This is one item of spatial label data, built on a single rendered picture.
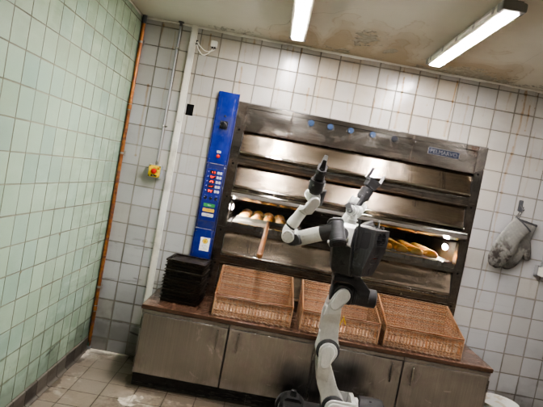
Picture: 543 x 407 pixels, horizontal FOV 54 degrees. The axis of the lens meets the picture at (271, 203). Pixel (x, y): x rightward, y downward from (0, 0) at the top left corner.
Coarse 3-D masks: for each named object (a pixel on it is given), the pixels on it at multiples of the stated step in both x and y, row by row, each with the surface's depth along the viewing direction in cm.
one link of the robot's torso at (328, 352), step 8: (328, 344) 318; (320, 352) 318; (328, 352) 317; (336, 352) 318; (320, 360) 318; (328, 360) 317; (320, 368) 319; (328, 368) 319; (320, 376) 322; (328, 376) 323; (320, 384) 323; (328, 384) 323; (320, 392) 324; (328, 392) 324; (336, 392) 323; (320, 400) 328; (328, 400) 322; (336, 400) 321
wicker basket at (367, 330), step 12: (312, 288) 409; (324, 288) 409; (300, 300) 398; (312, 300) 407; (324, 300) 408; (300, 312) 381; (312, 312) 365; (348, 312) 407; (360, 312) 407; (372, 312) 395; (300, 324) 365; (312, 324) 385; (348, 324) 365; (360, 324) 365; (372, 324) 365; (348, 336) 365; (360, 336) 365; (372, 336) 366
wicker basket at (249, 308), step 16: (224, 272) 409; (240, 272) 409; (256, 272) 410; (224, 288) 406; (240, 288) 406; (256, 288) 407; (272, 288) 408; (288, 288) 409; (224, 304) 365; (240, 304) 365; (256, 304) 365; (272, 304) 365; (288, 304) 396; (256, 320) 366; (272, 320) 366; (288, 320) 375
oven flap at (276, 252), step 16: (224, 240) 413; (240, 240) 414; (256, 240) 415; (272, 240) 416; (240, 256) 408; (256, 256) 411; (272, 256) 412; (288, 256) 413; (304, 256) 413; (320, 256) 414; (320, 272) 412; (384, 272) 413; (400, 272) 414; (416, 272) 415; (432, 272) 416; (448, 272) 416; (416, 288) 409; (432, 288) 412; (448, 288) 413
